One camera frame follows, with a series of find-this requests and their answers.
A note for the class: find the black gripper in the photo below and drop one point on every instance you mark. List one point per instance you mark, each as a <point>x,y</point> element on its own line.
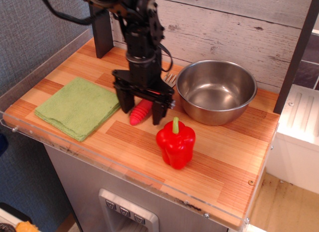
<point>143,79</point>

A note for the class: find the red handled metal fork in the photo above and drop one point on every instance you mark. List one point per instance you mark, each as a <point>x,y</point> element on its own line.
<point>143,108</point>

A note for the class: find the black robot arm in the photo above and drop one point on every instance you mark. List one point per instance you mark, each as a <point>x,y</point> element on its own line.
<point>142,32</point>

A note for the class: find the green folded cloth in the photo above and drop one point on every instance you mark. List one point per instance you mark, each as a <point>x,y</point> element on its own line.
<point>78,108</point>

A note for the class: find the red toy bell pepper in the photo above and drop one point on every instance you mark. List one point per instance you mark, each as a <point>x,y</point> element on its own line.
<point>176,142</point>

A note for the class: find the stainless steel bowl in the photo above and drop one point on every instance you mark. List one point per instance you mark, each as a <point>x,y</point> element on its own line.
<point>215,92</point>

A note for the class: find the grey toy kitchen cabinet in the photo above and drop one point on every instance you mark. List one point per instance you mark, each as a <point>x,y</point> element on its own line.
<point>82,182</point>

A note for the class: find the silver dispenser panel with buttons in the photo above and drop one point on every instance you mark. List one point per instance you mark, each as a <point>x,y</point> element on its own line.
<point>122,215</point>

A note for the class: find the clear acrylic edge guard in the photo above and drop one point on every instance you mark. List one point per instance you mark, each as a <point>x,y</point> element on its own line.
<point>212,182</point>

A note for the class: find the white toy sink unit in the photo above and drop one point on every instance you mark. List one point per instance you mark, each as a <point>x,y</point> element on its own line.
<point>295,154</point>

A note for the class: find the orange object bottom left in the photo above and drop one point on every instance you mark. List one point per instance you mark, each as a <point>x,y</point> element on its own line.
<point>26,227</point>

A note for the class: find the dark left frame post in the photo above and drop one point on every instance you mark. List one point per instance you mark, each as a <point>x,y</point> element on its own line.
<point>102,32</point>

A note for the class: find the dark frame post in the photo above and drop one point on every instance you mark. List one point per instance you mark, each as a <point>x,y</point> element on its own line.
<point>297,56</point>
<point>102,32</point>

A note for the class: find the dark right frame post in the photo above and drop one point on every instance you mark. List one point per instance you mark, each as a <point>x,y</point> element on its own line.
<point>297,56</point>

